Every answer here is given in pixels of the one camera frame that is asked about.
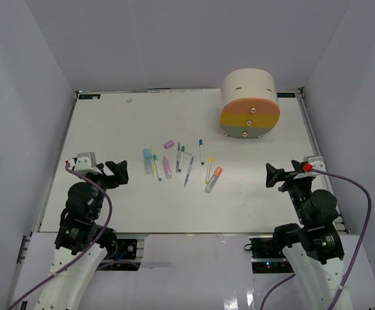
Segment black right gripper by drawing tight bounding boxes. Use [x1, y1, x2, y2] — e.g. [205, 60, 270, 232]
[265, 160, 313, 225]

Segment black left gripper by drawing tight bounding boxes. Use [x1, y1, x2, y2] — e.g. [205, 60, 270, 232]
[79, 159, 128, 218]

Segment teal cap white marker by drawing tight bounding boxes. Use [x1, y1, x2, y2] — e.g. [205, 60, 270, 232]
[153, 154, 162, 181]

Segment yellow cap white marker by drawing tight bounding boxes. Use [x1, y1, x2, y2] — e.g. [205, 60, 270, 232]
[205, 156, 213, 184]

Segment green cap white marker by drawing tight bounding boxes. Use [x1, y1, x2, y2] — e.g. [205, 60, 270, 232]
[178, 145, 185, 172]

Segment yellow drawer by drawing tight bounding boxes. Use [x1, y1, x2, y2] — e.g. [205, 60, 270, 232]
[220, 112, 279, 129]

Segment orange top drawer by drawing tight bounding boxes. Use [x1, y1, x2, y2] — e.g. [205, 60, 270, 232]
[222, 98, 280, 115]

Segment blue cap white marker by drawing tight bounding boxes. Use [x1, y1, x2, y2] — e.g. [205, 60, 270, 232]
[198, 139, 205, 165]

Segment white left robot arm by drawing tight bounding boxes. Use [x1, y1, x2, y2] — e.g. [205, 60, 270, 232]
[35, 152, 129, 309]

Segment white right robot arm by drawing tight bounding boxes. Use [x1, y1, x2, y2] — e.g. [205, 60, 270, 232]
[266, 158, 353, 309]

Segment blue highlighter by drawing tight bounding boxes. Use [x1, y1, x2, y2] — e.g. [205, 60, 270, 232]
[143, 148, 151, 174]

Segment thin yellow pen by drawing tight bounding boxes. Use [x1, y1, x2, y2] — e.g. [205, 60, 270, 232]
[149, 145, 155, 176]

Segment pink highlighter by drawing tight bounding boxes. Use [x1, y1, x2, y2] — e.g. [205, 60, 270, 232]
[162, 156, 172, 178]

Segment orange highlighter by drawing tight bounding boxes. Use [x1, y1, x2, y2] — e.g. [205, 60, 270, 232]
[204, 167, 222, 193]

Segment purple highlighter cap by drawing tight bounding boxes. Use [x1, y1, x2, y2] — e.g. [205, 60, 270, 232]
[164, 140, 174, 149]

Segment clear dark blue pen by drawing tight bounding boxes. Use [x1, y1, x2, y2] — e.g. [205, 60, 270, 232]
[176, 142, 181, 173]

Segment grey bottom drawer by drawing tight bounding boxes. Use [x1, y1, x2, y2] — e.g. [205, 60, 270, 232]
[220, 125, 272, 139]

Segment clear light blue pen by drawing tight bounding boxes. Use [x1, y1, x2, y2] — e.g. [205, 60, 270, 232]
[184, 156, 195, 188]

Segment round beige drawer cabinet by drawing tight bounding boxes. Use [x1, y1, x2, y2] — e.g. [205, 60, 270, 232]
[219, 68, 281, 139]

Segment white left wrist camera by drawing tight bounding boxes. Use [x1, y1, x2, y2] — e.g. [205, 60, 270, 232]
[66, 152, 100, 174]

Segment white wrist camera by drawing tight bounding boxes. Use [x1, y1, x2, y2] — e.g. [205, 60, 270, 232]
[66, 152, 100, 174]
[291, 156, 326, 179]

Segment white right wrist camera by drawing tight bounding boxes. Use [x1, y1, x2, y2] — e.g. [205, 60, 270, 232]
[291, 156, 326, 179]

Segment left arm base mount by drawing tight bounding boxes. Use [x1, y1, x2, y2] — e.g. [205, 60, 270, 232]
[97, 238, 144, 271]

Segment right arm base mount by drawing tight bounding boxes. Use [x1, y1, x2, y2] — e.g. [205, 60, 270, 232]
[244, 236, 294, 274]

